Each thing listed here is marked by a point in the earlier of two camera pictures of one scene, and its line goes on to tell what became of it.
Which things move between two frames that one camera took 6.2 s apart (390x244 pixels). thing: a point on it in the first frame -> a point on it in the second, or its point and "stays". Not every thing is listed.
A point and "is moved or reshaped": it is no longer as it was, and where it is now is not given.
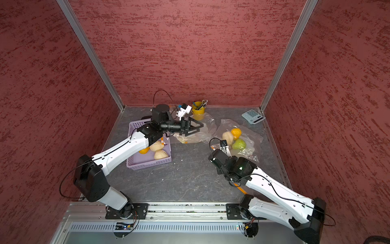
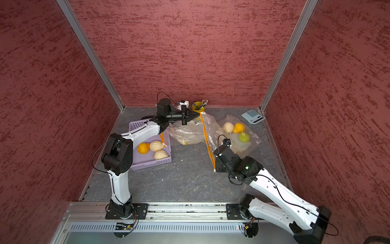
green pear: (239, 144) -> (244, 138)
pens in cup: (203, 104) stays
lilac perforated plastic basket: (141, 161) stays
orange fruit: (144, 151) stays
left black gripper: (185, 125) -> (184, 116)
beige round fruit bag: (157, 146) stays
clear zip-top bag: (208, 130) is moved or reshaped
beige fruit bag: (160, 153) stays
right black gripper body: (221, 171) stays
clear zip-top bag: (242, 142) is moved or reshaped
